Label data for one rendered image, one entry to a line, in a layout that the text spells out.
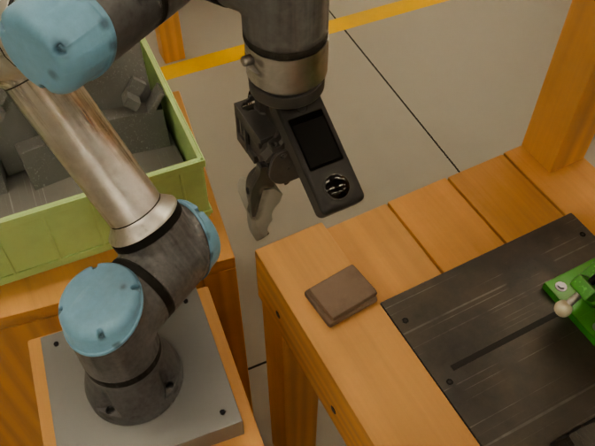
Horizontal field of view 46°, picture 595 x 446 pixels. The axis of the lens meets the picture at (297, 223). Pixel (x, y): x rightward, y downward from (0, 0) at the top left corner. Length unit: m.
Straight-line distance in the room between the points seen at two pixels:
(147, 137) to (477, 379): 0.82
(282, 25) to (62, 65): 0.17
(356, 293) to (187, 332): 0.29
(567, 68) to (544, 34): 2.03
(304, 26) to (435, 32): 2.70
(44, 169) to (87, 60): 0.97
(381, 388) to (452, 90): 2.01
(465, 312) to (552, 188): 0.37
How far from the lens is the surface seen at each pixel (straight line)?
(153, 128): 1.51
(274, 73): 0.62
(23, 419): 1.77
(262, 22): 0.59
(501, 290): 1.26
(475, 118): 2.89
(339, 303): 1.17
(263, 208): 0.74
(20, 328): 1.46
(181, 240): 1.03
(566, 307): 1.21
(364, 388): 1.13
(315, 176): 0.65
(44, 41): 0.54
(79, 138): 0.97
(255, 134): 0.70
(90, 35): 0.54
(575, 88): 1.37
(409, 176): 2.62
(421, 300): 1.22
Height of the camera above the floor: 1.92
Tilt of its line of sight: 52 degrees down
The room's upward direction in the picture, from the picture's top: straight up
